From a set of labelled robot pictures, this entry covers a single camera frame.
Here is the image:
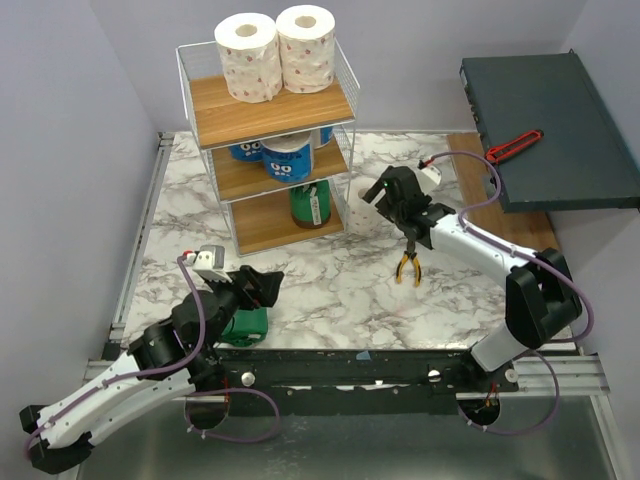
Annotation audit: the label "white wire wooden shelf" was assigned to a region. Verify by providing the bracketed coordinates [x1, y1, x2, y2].
[176, 41, 360, 256]

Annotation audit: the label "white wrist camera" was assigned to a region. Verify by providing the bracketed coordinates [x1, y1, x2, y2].
[184, 245, 231, 283]
[415, 160, 442, 194]

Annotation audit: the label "brown paper roll green base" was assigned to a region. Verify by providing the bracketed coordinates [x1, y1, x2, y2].
[289, 180, 331, 229]

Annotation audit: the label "wooden board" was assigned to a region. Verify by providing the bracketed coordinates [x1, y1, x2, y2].
[453, 155, 559, 251]

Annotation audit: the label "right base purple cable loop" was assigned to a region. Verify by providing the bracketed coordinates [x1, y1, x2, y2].
[455, 349, 560, 436]

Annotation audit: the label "blue cartoon-face paper roll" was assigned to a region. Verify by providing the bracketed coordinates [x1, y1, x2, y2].
[229, 141, 263, 163]

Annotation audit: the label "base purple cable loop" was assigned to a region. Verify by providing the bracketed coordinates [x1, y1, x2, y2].
[455, 349, 560, 436]
[184, 389, 282, 444]

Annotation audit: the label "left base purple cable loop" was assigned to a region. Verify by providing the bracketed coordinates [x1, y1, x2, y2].
[184, 389, 282, 444]

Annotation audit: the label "blue-bottom paper roll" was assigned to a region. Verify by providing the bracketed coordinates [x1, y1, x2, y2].
[261, 132, 314, 183]

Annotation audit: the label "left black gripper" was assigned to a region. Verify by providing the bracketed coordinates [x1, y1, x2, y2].
[201, 265, 283, 352]

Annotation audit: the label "red black utility knife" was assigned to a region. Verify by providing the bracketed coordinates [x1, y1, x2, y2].
[485, 129, 544, 165]

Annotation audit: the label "dark grey flat metal box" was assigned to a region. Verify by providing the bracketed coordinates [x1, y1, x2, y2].
[460, 51, 639, 213]

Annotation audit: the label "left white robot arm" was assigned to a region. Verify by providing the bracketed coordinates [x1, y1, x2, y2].
[20, 265, 284, 475]

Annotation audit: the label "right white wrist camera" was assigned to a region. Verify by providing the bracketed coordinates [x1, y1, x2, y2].
[415, 160, 442, 194]

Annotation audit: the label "pink dotted paper roll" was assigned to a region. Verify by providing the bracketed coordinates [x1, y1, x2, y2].
[214, 13, 282, 103]

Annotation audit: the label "aluminium frame rail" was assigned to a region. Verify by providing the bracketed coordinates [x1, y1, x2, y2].
[79, 131, 175, 401]

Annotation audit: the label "yellow handled pliers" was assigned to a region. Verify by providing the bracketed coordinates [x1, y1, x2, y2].
[394, 239, 423, 288]

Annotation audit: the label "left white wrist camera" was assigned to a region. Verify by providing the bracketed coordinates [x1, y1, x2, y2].
[184, 245, 231, 283]

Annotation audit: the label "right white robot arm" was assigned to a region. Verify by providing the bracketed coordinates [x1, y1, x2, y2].
[359, 166, 582, 392]

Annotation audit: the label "black metal base rail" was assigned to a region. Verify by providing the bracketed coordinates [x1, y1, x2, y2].
[102, 344, 521, 419]

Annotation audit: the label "plain white bottom paper roll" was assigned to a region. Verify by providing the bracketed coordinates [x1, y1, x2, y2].
[346, 177, 384, 236]

